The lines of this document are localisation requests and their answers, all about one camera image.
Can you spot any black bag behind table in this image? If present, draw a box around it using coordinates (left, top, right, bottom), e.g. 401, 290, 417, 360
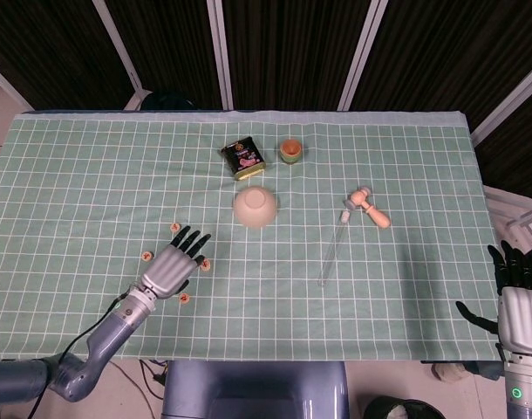
141, 90, 197, 111

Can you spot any dark green food tin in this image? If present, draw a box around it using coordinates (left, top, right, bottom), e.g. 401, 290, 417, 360
220, 136, 267, 182

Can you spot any blue-grey robot torso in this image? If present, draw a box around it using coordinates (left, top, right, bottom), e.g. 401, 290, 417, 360
160, 360, 351, 419

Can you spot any green and orange cup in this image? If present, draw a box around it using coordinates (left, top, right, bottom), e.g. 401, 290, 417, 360
278, 138, 303, 166

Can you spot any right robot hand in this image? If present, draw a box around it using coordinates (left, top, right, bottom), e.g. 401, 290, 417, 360
455, 239, 532, 356

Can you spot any beige round floor object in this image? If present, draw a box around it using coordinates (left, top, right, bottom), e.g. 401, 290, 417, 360
431, 361, 472, 381

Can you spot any wooden toy hammer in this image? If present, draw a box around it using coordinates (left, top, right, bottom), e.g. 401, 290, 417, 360
344, 186, 392, 230

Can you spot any black trash bin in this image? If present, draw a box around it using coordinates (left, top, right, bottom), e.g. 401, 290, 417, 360
362, 395, 446, 419

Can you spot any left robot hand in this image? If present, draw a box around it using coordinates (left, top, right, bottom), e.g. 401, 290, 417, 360
138, 224, 213, 301

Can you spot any beige upturned bowl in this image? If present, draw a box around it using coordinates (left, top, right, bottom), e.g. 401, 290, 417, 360
232, 185, 279, 230

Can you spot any white frame post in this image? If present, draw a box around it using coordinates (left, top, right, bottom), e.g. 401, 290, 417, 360
470, 56, 532, 148
338, 0, 389, 111
206, 0, 235, 110
0, 58, 36, 113
91, 0, 146, 110

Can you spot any green checked tablecloth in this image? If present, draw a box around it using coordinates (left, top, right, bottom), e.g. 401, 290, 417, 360
0, 111, 505, 362

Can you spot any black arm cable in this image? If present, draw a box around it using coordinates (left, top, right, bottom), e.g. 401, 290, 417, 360
28, 296, 127, 419

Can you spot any black floor cable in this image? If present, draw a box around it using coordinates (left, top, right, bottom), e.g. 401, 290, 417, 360
117, 360, 169, 401

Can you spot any white metal rack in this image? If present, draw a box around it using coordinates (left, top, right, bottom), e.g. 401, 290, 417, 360
483, 185, 532, 245

